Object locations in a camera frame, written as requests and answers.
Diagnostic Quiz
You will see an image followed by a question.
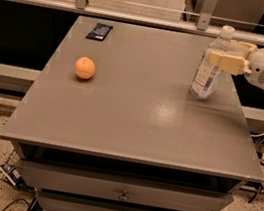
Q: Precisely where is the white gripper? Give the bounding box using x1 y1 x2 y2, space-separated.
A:
207 40 264 90

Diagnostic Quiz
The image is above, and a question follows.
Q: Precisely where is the clear plastic water bottle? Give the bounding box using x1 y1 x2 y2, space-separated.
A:
190 26 235 101

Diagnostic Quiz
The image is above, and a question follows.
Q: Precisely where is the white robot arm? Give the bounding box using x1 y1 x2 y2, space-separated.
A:
206 40 264 90

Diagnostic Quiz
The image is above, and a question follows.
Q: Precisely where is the blue rxbar blueberry wrapper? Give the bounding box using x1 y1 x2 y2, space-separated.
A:
86 23 113 41

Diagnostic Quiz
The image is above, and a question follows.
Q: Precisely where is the grey drawer cabinet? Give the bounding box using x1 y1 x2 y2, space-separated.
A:
0 17 264 211

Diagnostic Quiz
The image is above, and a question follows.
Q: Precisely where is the orange fruit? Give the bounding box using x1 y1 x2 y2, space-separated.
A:
74 56 96 80

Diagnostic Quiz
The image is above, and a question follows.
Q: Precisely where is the top grey drawer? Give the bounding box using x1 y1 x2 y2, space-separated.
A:
16 160 233 211

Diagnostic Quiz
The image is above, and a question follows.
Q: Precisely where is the black floor cable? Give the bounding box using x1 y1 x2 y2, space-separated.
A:
1 190 43 211

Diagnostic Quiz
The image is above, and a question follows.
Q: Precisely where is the wire basket on floor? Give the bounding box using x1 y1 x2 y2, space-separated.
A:
0 151 26 189

